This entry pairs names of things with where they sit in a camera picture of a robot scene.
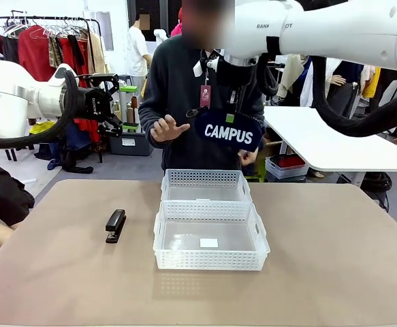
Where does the person right forearm dark sleeve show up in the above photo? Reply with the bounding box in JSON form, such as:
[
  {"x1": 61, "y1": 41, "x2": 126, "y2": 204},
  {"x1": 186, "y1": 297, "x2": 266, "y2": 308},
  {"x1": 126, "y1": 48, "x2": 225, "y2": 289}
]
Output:
[{"x1": 138, "y1": 102, "x2": 165, "y2": 150}]

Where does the black hanging scarf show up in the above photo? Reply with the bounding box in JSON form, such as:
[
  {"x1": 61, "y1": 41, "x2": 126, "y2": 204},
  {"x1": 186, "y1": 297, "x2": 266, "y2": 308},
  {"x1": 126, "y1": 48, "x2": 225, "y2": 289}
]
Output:
[{"x1": 67, "y1": 35, "x2": 85, "y2": 66}]

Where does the person left hand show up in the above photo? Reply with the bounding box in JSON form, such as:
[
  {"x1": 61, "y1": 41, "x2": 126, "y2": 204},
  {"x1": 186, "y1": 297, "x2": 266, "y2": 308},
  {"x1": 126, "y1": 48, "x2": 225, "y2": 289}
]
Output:
[{"x1": 238, "y1": 149, "x2": 259, "y2": 167}]

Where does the person in pink top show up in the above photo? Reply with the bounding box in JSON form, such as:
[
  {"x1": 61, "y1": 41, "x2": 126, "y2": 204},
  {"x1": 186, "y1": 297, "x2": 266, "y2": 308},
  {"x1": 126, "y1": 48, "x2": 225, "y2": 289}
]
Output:
[{"x1": 170, "y1": 8, "x2": 184, "y2": 37}]

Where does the red hanging garment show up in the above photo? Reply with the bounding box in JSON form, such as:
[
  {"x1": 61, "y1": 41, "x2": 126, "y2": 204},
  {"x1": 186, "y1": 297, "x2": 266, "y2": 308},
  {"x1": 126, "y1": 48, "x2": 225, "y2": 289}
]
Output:
[{"x1": 17, "y1": 25, "x2": 58, "y2": 82}]

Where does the grey plastic storage bin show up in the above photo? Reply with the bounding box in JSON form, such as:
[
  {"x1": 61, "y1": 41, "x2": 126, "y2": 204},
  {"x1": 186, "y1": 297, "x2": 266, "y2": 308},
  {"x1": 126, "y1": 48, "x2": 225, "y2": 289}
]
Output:
[{"x1": 108, "y1": 131, "x2": 154, "y2": 157}]

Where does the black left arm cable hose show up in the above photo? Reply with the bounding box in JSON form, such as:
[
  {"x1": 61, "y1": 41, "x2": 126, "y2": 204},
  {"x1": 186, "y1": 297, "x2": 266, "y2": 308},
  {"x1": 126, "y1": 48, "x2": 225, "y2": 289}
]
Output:
[{"x1": 0, "y1": 69, "x2": 80, "y2": 150}]

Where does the person right hand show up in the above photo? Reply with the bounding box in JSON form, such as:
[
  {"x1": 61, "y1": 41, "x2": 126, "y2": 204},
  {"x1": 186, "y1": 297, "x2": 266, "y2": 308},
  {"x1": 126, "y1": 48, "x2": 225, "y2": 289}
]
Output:
[{"x1": 149, "y1": 114, "x2": 191, "y2": 143}]

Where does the red badge on lanyard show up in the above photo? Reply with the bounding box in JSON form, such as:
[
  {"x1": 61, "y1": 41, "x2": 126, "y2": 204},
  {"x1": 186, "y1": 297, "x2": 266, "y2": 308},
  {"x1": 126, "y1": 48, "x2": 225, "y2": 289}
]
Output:
[{"x1": 200, "y1": 49, "x2": 212, "y2": 110}]

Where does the white perforated plastic basket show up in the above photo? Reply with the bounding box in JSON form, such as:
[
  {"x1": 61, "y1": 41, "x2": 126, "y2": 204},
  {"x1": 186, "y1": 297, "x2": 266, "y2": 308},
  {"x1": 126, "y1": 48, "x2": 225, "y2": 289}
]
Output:
[{"x1": 160, "y1": 169, "x2": 253, "y2": 204}]

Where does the black floor cable bundle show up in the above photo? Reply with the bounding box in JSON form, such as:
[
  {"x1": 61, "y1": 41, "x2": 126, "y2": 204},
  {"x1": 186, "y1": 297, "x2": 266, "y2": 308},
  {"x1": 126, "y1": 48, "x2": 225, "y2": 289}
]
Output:
[{"x1": 363, "y1": 172, "x2": 393, "y2": 209}]

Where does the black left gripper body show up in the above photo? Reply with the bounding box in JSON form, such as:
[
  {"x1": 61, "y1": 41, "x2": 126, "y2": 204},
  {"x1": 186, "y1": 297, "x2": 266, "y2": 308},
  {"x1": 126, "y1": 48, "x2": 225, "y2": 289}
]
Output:
[{"x1": 71, "y1": 87, "x2": 114, "y2": 122}]

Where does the person in dark sweater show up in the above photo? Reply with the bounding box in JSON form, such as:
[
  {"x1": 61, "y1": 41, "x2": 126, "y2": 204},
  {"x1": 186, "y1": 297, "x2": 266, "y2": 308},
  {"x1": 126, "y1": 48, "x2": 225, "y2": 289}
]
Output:
[{"x1": 138, "y1": 0, "x2": 266, "y2": 181}]

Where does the patterned hanging garment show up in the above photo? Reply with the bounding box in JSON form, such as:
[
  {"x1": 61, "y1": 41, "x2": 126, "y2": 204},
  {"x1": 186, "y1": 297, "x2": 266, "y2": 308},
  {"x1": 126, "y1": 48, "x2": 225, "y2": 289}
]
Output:
[{"x1": 48, "y1": 35, "x2": 65, "y2": 67}]

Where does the black metal clothes rack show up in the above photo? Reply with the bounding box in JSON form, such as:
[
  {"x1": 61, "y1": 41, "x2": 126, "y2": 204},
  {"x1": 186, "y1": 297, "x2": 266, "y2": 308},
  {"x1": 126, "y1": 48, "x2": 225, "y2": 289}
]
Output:
[{"x1": 0, "y1": 15, "x2": 104, "y2": 164}]

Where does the white cardboard tube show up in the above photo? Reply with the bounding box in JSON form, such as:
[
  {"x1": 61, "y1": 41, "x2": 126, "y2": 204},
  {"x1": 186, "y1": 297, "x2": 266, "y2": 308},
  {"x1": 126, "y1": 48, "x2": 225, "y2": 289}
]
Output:
[{"x1": 118, "y1": 92, "x2": 128, "y2": 123}]

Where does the yellow cloth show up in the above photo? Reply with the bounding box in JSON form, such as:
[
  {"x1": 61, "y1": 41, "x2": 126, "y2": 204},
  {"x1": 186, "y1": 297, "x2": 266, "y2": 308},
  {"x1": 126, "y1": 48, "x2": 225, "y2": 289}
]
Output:
[{"x1": 29, "y1": 121, "x2": 56, "y2": 136}]

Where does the seated person black clothing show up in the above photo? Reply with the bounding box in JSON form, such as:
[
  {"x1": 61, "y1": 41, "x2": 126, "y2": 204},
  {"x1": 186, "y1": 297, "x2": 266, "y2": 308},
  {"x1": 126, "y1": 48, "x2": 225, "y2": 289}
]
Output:
[{"x1": 0, "y1": 163, "x2": 35, "y2": 228}]

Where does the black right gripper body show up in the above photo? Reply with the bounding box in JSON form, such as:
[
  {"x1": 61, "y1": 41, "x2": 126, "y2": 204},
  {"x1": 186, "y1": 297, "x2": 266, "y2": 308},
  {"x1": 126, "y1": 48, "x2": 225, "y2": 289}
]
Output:
[{"x1": 217, "y1": 63, "x2": 257, "y2": 90}]

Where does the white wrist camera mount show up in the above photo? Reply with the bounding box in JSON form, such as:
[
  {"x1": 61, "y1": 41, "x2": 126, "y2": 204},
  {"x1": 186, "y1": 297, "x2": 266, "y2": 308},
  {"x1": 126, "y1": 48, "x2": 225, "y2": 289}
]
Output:
[{"x1": 193, "y1": 56, "x2": 220, "y2": 78}]

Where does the black stapler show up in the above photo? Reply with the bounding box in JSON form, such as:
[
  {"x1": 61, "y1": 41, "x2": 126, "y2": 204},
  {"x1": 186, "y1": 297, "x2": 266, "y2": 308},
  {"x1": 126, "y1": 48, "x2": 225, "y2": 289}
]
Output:
[{"x1": 105, "y1": 208, "x2": 127, "y2": 244}]

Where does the cream hanging garment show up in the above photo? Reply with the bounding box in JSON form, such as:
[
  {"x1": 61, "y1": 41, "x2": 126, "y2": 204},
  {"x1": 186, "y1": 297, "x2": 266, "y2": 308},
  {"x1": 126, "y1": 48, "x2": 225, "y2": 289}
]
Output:
[{"x1": 276, "y1": 54, "x2": 304, "y2": 99}]

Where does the white perforated basket with sticker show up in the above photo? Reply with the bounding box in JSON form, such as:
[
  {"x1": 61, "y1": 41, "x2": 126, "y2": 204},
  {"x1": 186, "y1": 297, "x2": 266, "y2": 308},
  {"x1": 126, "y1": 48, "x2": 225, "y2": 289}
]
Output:
[{"x1": 153, "y1": 200, "x2": 271, "y2": 272}]

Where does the beige hanging garment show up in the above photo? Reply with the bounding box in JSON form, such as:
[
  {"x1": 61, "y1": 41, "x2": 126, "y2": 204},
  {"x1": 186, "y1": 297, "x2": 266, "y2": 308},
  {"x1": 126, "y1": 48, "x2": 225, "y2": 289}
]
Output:
[{"x1": 88, "y1": 32, "x2": 111, "y2": 76}]

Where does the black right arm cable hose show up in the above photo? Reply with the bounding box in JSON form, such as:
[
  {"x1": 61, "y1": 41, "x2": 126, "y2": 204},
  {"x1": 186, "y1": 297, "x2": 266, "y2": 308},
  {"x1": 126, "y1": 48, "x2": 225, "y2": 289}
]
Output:
[{"x1": 256, "y1": 54, "x2": 397, "y2": 138}]

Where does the white table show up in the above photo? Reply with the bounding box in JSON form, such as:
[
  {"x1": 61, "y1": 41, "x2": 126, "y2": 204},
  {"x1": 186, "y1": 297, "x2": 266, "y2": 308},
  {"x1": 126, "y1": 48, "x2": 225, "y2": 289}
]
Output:
[{"x1": 262, "y1": 106, "x2": 397, "y2": 187}]

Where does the person in white shirt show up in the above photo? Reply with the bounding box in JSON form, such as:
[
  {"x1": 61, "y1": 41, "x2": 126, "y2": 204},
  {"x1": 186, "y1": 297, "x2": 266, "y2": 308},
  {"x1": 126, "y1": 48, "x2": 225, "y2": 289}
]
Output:
[{"x1": 127, "y1": 13, "x2": 153, "y2": 99}]

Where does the clear bin with red contents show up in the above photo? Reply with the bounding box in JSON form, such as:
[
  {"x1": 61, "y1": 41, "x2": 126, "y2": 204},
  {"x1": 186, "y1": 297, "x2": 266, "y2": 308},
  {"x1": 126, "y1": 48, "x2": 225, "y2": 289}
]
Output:
[{"x1": 265, "y1": 155, "x2": 310, "y2": 180}]

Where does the yellow hanging garment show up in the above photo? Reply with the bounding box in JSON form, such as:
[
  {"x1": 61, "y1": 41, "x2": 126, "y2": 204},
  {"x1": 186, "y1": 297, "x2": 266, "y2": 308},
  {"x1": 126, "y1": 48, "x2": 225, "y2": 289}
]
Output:
[{"x1": 361, "y1": 66, "x2": 381, "y2": 99}]

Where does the navy campus pencil pouch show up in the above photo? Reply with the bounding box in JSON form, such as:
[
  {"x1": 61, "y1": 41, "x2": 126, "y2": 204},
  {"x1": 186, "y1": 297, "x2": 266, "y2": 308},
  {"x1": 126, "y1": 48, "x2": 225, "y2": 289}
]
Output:
[{"x1": 186, "y1": 106, "x2": 264, "y2": 153}]

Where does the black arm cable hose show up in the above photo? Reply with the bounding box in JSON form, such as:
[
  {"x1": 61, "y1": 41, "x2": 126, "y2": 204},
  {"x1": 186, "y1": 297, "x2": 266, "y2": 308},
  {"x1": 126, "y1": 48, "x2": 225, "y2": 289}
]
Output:
[
  {"x1": 256, "y1": 54, "x2": 397, "y2": 138},
  {"x1": 0, "y1": 69, "x2": 80, "y2": 150}
]

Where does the black bag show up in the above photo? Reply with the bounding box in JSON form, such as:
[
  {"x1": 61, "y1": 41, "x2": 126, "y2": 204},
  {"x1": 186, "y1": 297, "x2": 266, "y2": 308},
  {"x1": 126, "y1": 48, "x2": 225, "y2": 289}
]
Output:
[{"x1": 325, "y1": 83, "x2": 359, "y2": 119}]

